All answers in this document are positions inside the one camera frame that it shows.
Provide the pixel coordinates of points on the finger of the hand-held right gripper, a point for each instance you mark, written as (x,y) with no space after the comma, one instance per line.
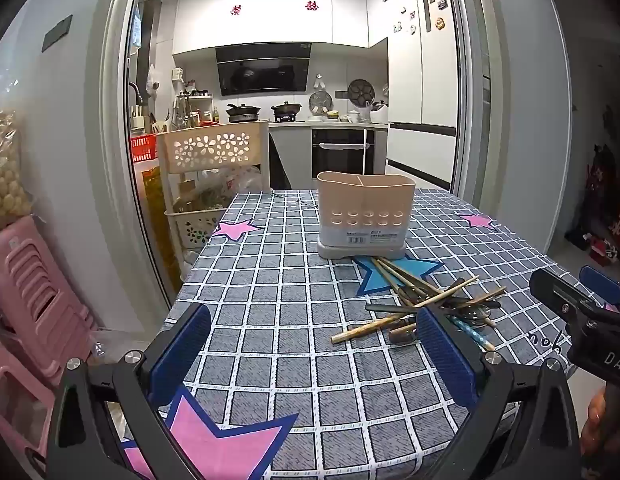
(602,282)
(554,292)

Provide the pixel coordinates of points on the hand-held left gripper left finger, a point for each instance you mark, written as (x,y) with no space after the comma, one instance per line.
(182,355)

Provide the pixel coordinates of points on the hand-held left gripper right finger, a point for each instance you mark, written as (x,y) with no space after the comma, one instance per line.
(444,355)

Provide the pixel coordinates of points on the blue patterned wooden chopstick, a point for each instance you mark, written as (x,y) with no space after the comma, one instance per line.
(477,337)

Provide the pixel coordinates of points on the beige plastic utensil holder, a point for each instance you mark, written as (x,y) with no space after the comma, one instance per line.
(365,200)

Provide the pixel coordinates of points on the person's right hand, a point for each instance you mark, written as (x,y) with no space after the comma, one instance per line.
(597,415)

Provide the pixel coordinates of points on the red festive decorations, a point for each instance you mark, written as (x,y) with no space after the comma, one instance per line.
(607,200)

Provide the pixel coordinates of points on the grey checked star tablecloth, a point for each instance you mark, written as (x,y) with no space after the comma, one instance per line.
(290,310)

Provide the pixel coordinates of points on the amber oil bottle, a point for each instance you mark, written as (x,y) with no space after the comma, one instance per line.
(157,220)

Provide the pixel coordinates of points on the stack of pink plastic stools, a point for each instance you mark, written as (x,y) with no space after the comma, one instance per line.
(35,285)

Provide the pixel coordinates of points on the long wooden chopstick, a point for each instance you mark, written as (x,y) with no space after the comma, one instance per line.
(280,170)

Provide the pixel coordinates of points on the beige flower-cutout storage cart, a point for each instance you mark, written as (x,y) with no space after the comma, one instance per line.
(210,147)

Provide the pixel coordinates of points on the red plastic basket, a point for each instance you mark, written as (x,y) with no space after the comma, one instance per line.
(142,149)

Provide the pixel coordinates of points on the black built-in oven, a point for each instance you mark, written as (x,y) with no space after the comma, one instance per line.
(340,152)

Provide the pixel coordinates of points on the grey kitchen counter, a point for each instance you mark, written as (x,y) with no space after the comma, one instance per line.
(295,155)

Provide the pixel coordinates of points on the bag of beige balls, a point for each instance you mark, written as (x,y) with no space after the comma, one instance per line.
(7,180)

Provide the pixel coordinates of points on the white spice rack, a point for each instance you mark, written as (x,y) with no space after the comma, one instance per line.
(192,107)

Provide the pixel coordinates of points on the black wok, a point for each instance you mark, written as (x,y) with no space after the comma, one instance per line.
(244,112)

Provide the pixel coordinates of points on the white refrigerator with magnets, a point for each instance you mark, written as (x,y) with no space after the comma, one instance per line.
(419,70)

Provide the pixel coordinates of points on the black cooking pot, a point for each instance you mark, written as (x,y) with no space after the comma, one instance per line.
(287,110)

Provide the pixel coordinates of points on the black kitchen faucet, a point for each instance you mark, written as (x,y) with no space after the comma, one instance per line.
(135,92)

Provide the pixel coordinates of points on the white hanging bag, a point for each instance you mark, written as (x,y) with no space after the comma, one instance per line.
(152,82)

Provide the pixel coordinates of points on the round grey plate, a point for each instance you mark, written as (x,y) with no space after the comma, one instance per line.
(320,103)

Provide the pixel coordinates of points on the black range hood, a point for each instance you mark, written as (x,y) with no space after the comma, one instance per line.
(262,70)

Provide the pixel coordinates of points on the white upper kitchen cabinets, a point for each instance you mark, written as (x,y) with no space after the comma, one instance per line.
(270,20)

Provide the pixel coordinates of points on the red paper decoration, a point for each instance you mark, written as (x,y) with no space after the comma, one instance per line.
(312,6)
(236,10)

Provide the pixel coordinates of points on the grey door frame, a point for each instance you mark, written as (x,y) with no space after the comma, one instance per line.
(115,110)

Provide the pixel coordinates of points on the round dark wall rack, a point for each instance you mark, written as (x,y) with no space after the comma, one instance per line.
(360,92)

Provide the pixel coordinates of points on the dark wall panel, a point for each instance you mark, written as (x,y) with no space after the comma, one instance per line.
(57,33)

